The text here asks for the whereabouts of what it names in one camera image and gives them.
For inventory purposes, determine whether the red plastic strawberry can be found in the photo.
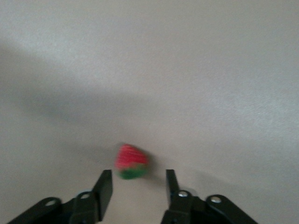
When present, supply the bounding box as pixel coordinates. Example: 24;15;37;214
114;143;150;181

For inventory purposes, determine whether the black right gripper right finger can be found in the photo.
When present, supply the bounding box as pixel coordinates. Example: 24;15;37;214
161;169;259;224

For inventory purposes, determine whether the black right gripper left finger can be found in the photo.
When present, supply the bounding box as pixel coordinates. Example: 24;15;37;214
7;170;114;224

